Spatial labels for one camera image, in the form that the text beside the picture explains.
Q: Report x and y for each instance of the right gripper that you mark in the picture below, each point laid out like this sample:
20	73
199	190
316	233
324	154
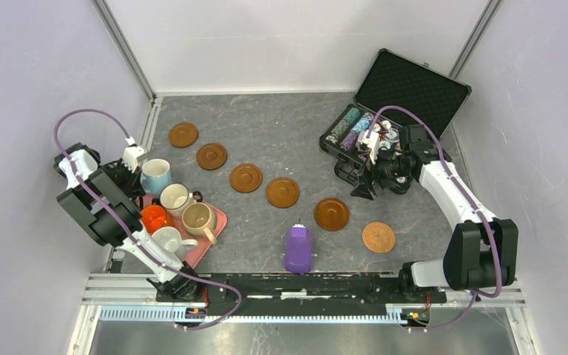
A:
370	171

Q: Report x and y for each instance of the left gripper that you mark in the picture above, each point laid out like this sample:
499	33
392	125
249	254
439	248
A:
132	186

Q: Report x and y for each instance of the light blue mug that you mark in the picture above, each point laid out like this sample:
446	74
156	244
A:
155	176

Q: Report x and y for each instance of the woven rattan coaster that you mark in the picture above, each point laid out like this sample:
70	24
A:
379	237

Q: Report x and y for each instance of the brown wooden coaster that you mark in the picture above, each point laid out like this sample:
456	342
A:
246	178
331	214
183	135
282	192
211	156

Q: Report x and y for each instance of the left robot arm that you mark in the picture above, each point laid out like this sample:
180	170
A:
99	198

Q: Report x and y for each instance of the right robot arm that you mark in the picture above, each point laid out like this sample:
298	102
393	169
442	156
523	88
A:
482	250

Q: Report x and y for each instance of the orange mug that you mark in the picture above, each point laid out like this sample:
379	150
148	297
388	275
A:
155	217

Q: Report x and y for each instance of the beige mug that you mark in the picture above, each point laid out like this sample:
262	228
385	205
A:
200	220

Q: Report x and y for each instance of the black poker chip case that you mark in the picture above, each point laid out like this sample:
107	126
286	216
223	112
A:
393	80

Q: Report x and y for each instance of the purple plastic box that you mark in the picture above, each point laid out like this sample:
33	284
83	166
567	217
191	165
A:
299	251

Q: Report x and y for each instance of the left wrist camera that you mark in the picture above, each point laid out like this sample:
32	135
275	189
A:
134	155

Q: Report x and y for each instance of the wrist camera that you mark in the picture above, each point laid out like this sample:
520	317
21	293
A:
134	155
367	144

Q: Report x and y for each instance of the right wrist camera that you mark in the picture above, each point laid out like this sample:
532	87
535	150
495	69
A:
367	144

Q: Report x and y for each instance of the white mug dark handle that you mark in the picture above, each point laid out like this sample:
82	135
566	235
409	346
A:
176	197

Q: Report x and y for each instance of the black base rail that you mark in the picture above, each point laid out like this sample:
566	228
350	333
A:
298	295

